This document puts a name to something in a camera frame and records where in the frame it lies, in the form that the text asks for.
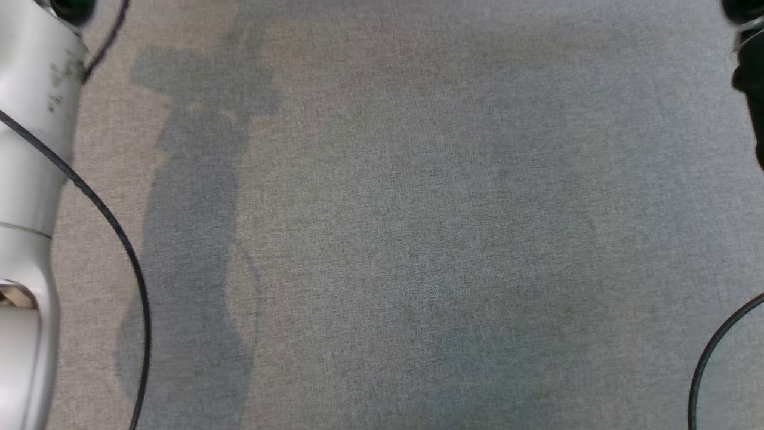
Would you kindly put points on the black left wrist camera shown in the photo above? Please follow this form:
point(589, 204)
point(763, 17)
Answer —
point(71, 9)

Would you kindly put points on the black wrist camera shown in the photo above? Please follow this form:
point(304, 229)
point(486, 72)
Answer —
point(71, 9)
point(752, 77)

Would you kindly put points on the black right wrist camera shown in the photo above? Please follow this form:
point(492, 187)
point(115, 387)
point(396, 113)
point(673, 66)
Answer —
point(752, 77)

